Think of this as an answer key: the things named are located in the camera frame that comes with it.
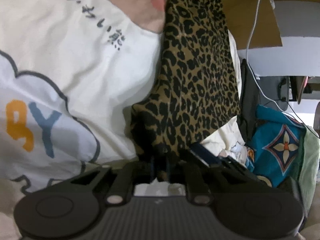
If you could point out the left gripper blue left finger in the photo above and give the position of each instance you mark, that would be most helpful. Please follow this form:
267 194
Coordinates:
123 187

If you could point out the folded black garment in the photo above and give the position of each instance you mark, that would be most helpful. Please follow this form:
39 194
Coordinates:
249 99

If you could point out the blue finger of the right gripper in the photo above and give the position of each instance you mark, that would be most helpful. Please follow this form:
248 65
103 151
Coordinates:
204 155

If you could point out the brown cardboard sheet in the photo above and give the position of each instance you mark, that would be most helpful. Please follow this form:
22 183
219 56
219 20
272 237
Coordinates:
244 15

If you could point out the dark grey bag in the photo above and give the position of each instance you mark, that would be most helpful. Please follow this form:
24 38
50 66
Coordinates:
277 88

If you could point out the cream bear print bedsheet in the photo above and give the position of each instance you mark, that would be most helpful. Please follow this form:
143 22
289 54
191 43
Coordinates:
71 70

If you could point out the leopard print garment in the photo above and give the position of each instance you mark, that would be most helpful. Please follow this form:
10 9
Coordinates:
195 92

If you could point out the light green cloth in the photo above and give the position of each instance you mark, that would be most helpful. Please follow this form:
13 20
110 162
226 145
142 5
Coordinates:
309 166

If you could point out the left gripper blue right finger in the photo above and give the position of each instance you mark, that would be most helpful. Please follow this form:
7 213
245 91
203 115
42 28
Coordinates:
188 174

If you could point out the teal patterned fabric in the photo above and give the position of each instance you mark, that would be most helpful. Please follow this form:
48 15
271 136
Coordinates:
274 146

